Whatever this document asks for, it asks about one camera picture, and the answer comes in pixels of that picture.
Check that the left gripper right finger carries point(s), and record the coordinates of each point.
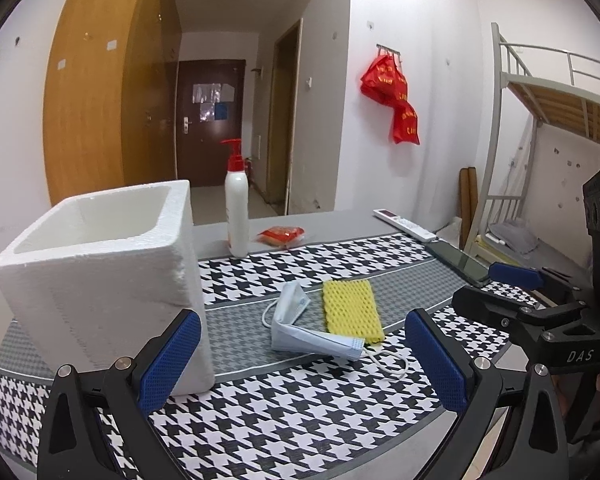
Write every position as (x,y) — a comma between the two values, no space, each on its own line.
(532,443)

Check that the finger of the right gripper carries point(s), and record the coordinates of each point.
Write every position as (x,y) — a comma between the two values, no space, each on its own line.
(525,274)
(512,317)

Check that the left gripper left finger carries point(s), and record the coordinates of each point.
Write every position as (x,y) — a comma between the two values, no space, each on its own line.
(72,442)

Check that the yellow foam net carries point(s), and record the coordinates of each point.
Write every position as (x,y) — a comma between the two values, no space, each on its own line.
(350,309)

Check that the blue face mask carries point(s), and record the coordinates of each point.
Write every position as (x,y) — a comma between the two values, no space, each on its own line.
(281,319)

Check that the black smartphone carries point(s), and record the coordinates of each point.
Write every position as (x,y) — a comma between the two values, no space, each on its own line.
(473,271)

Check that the white remote control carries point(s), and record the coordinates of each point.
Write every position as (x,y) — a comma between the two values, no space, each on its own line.
(406,226)

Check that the white foam box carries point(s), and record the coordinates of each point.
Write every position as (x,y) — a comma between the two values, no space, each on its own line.
(99,274)

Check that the houndstooth table mat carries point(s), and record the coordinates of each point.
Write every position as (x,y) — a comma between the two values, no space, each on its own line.
(278,415)

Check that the metal bunk bed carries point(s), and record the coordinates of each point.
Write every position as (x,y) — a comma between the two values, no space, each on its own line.
(543,144)

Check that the red snack packet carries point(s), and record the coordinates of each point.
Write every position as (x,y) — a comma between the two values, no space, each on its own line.
(281,236)

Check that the red hanging bags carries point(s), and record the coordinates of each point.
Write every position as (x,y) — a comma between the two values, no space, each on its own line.
(384,83)

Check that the red fire extinguisher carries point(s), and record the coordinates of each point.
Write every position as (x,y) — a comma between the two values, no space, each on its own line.
(248,169)

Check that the white pump lotion bottle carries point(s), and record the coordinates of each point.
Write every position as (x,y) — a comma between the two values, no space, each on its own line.
(236,188)

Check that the dark brown door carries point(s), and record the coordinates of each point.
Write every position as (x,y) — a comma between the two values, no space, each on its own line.
(209,106)

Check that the wooden wardrobe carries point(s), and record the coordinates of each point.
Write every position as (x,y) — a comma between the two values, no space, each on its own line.
(109,98)

